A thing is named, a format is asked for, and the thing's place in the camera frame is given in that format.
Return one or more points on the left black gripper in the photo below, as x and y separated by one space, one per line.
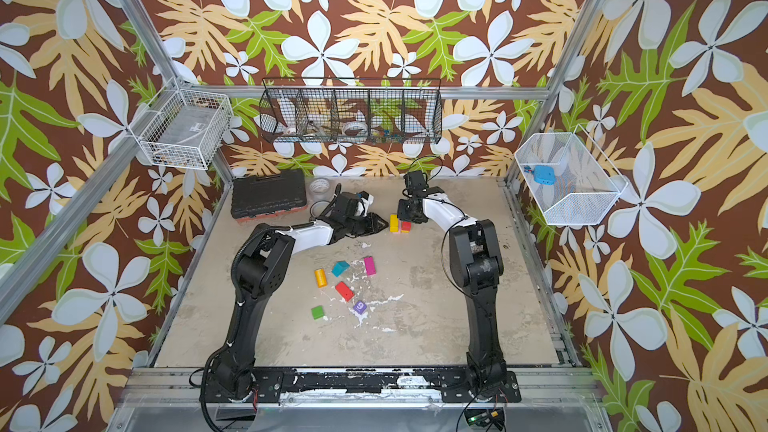
375 226

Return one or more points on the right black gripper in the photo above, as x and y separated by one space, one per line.
408 211

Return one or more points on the yellow arch block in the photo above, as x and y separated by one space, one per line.
394 224

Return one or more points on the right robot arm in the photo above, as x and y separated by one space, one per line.
475 267

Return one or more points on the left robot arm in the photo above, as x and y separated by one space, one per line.
257 271

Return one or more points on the magenta block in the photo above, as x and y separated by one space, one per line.
369 264

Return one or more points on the teal block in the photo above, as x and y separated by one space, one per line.
339 268

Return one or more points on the red rectangular block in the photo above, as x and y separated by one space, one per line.
345 291

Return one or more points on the orange supermarket block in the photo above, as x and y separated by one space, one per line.
320 278

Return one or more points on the green square block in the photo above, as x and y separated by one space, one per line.
318 313

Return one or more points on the clear plastic cup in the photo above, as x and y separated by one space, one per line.
320 188

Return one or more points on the purple number nine cube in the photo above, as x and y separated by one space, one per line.
360 307

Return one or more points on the black tool case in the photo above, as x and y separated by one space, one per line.
259 196

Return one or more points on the blue object in basket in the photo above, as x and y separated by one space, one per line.
544 175

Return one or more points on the white mesh basket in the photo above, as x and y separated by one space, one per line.
588 183

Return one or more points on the black wire basket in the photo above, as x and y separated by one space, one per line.
353 110

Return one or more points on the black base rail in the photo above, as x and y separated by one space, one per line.
273 385

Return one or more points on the white wire basket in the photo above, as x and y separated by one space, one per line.
182 126

